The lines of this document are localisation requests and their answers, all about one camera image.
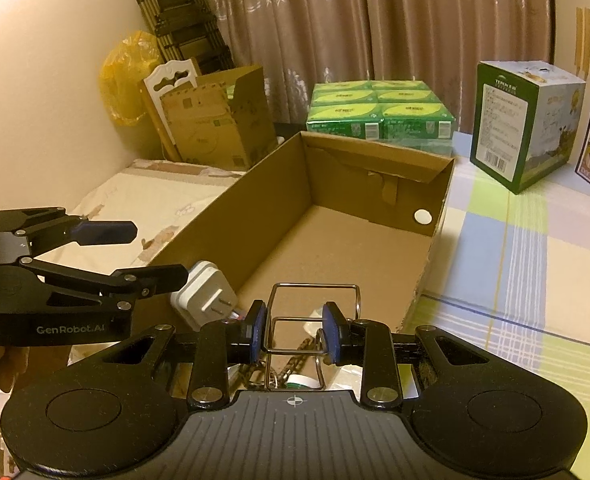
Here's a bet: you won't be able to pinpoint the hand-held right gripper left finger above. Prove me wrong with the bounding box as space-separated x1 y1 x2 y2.
95 300 268 408

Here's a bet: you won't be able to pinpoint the stack of green tissue packs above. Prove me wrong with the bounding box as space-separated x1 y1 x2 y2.
305 79 456 143

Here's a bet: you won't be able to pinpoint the yellow plastic bag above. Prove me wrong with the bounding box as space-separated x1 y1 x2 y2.
99 31 163 127

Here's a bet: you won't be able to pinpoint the brown patterned curtain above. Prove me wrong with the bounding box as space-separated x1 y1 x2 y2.
195 0 558 136

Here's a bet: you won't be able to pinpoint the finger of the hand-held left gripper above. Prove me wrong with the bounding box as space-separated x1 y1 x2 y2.
19 256 190 312
12 207 138 261

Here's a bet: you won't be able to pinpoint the metal wire rack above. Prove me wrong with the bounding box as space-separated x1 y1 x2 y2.
262 282 363 391

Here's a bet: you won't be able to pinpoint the cardboard box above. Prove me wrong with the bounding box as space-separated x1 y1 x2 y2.
145 130 456 356

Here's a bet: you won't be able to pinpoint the white carved chair back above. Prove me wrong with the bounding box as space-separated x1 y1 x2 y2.
142 57 201 106

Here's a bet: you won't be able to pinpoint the plaid bed sheet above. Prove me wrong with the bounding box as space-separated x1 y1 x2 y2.
395 157 590 461

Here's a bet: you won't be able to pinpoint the green bottle with white cap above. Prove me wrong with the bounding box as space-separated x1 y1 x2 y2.
286 374 321 391

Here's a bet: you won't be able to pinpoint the flattened cardboard carton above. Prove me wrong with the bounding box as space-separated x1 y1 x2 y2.
160 64 278 171

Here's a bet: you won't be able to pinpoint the white square night light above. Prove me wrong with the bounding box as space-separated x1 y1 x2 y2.
169 260 237 333

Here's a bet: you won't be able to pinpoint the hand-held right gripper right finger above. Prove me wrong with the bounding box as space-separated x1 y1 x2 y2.
322 301 490 408

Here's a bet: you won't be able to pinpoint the pale wooden strips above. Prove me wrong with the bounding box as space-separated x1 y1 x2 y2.
576 6 590 81

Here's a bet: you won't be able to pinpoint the black folding hand cart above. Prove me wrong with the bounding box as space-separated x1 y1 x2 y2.
136 0 236 76

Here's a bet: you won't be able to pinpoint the green milk carton box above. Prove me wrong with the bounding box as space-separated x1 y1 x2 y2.
470 60 586 194

